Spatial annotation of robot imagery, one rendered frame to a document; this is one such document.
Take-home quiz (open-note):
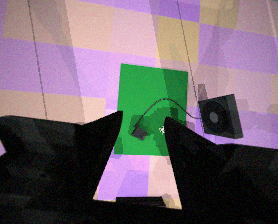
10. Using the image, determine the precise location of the green circuit board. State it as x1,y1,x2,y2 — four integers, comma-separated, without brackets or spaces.
114,63,188,156

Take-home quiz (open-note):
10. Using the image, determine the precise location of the black connector plug with grey cable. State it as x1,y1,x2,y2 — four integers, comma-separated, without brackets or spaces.
133,98,201,141

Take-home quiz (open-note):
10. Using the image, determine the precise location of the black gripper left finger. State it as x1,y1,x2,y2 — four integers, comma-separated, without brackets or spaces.
0,110,123,199

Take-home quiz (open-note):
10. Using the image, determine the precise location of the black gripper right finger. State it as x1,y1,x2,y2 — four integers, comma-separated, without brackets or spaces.
164,117,278,212

